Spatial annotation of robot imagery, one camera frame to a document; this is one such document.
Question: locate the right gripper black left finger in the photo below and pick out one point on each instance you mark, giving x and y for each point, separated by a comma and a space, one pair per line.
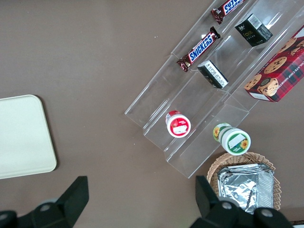
59, 211

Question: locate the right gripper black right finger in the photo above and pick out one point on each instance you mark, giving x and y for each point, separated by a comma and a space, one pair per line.
213, 213

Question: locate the aluminium foil tray stack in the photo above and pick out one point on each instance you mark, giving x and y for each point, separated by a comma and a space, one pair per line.
244, 187

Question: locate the light wicker basket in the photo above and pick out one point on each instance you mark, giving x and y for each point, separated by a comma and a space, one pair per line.
215, 168

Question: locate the cream plastic tray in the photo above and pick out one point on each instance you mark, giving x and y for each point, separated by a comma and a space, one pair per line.
23, 135

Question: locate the green lid sunflower cup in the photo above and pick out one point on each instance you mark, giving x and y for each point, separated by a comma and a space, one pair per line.
236, 141

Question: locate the red lid white cup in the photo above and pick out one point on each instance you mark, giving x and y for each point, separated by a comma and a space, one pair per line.
178, 126

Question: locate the clear acrylic stepped shelf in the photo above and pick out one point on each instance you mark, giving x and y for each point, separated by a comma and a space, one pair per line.
209, 107

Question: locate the small black carton box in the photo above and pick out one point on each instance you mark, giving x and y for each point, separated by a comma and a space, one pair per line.
251, 31
212, 74

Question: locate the red tartan cookie box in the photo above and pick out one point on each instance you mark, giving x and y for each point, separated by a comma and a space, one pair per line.
280, 71

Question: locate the Snickers chocolate bar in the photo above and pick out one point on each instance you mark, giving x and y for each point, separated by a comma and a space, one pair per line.
226, 8
199, 50

